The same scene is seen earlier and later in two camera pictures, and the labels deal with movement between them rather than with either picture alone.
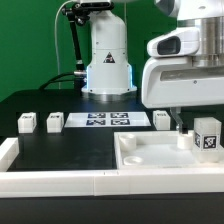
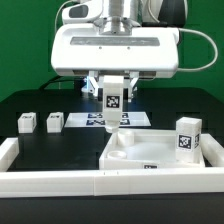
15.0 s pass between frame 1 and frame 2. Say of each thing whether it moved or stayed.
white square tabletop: moved
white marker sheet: stayed
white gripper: moved
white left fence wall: stayed
